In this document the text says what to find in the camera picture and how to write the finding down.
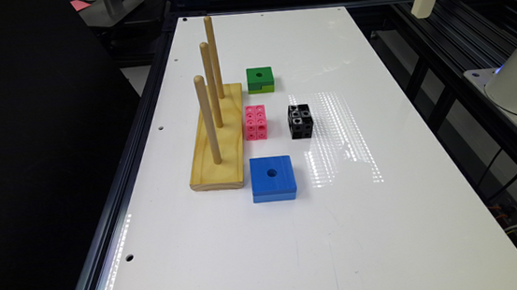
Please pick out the grey stand with pink note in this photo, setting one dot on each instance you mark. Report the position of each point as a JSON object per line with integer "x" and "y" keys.
{"x": 106, "y": 13}

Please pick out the wooden peg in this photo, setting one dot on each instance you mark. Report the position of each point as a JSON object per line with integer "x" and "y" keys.
{"x": 207, "y": 117}
{"x": 212, "y": 90}
{"x": 214, "y": 56}

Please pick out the black interlocking cube block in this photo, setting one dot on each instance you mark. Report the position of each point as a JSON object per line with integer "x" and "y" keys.
{"x": 300, "y": 121}

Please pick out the blue square block with hole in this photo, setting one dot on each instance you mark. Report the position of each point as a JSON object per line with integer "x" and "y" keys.
{"x": 272, "y": 179}

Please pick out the rear wooden peg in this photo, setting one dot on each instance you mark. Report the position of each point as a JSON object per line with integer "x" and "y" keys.
{"x": 214, "y": 56}

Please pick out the front wooden peg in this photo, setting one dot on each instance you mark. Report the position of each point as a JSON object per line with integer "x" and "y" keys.
{"x": 207, "y": 117}

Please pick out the middle wooden peg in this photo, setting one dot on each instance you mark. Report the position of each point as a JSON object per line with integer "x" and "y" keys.
{"x": 212, "y": 90}

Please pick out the black aluminium table frame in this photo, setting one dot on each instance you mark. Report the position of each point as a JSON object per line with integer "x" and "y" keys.
{"x": 460, "y": 34}

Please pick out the green square block with hole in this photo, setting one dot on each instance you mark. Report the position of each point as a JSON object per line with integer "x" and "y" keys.
{"x": 260, "y": 80}

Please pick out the pink interlocking cube block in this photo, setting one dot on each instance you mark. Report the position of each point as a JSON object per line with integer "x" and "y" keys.
{"x": 255, "y": 123}

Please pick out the wooden peg base board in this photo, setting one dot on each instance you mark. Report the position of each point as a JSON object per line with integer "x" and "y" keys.
{"x": 206, "y": 175}

